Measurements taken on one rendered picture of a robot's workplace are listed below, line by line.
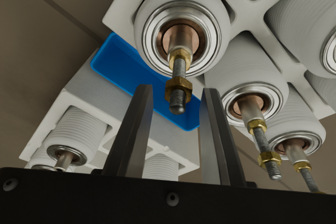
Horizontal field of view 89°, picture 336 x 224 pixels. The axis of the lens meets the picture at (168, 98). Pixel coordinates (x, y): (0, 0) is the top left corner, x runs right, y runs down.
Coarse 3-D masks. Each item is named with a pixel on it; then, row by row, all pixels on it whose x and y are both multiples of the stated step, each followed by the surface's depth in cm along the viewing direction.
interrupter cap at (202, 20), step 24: (192, 0) 14; (144, 24) 15; (168, 24) 15; (192, 24) 15; (216, 24) 15; (144, 48) 17; (192, 48) 17; (216, 48) 16; (168, 72) 19; (192, 72) 18
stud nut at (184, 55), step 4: (172, 52) 14; (176, 52) 13; (180, 52) 13; (184, 52) 13; (172, 56) 13; (176, 56) 13; (180, 56) 13; (184, 56) 13; (188, 56) 13; (172, 60) 14; (184, 60) 13; (188, 60) 13; (172, 64) 14; (188, 64) 14; (172, 68) 14; (188, 68) 14
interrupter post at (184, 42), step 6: (174, 36) 15; (180, 36) 15; (186, 36) 15; (174, 42) 14; (180, 42) 14; (186, 42) 14; (168, 48) 15; (174, 48) 14; (180, 48) 14; (186, 48) 14; (168, 54) 14; (192, 54) 14; (168, 60) 15
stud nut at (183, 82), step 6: (174, 78) 11; (180, 78) 11; (168, 84) 11; (174, 84) 10; (180, 84) 10; (186, 84) 11; (168, 90) 11; (186, 90) 11; (168, 96) 11; (186, 96) 11; (186, 102) 11
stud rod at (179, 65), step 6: (174, 60) 14; (180, 60) 13; (174, 66) 13; (180, 66) 12; (174, 72) 12; (180, 72) 12; (174, 90) 11; (180, 90) 10; (174, 96) 10; (180, 96) 10; (174, 102) 10; (180, 102) 10; (174, 108) 10; (180, 108) 10
